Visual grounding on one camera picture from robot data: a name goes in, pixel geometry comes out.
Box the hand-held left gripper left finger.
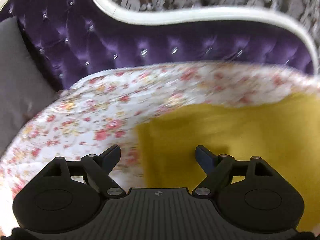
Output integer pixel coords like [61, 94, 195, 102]
[46, 144, 127, 197]

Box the grey cushion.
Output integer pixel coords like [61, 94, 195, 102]
[0, 16, 60, 155]

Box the purple tufted sofa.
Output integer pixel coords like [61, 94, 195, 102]
[0, 0, 320, 92]

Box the mustard yellow sweater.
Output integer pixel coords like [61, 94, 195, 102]
[136, 92, 320, 233]

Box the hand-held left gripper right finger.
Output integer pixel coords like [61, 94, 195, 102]
[192, 145, 273, 197]

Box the floral print blanket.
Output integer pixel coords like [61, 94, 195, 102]
[0, 62, 320, 235]

